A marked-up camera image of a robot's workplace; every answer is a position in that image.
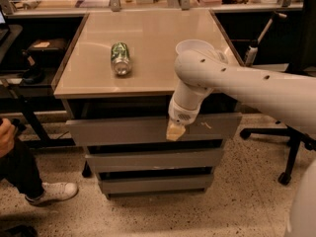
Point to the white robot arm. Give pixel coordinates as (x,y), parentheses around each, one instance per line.
(288,98)

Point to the grey drawer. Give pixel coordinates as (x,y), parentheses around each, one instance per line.
(115,131)
(125,186)
(155,160)

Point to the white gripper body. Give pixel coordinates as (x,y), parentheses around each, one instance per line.
(181,116)

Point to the white handheld tool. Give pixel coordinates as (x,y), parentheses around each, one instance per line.
(253,47)

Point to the black office chair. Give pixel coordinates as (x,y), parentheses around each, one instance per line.
(305,58)

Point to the grey drawer cabinet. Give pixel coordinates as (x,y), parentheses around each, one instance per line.
(89,88)

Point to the black box on shelf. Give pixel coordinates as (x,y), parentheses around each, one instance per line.
(48,45)

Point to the person's hand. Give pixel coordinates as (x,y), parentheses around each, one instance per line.
(7,137)

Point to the dark trouser leg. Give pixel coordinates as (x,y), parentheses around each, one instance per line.
(19,168)

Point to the grey bottom drawer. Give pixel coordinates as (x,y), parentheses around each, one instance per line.
(125,186)

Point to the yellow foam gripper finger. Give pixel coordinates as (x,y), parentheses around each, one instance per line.
(175,130)

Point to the white bowl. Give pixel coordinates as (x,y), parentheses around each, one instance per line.
(189,44)

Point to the green soda can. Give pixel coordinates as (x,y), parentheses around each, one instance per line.
(120,60)

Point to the black side desk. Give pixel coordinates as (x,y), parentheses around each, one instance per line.
(10,84)

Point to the white sneaker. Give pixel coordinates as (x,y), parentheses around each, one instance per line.
(54,192)

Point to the grey top drawer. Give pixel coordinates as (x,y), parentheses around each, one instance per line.
(115,131)

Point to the grey middle drawer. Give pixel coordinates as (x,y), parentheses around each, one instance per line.
(155,160)

